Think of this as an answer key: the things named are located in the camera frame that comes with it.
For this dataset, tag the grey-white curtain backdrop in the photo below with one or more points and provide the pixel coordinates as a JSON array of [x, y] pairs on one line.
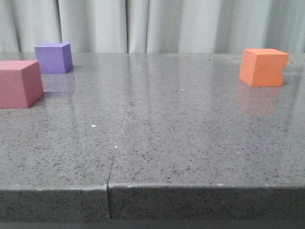
[[136, 26]]

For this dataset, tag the pink foam cube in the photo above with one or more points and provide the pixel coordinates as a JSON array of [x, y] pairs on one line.
[[20, 84]]

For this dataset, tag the orange foam block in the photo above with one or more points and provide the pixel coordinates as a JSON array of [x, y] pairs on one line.
[[263, 67]]

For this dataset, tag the purple foam cube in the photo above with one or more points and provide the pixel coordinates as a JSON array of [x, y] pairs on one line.
[[54, 57]]

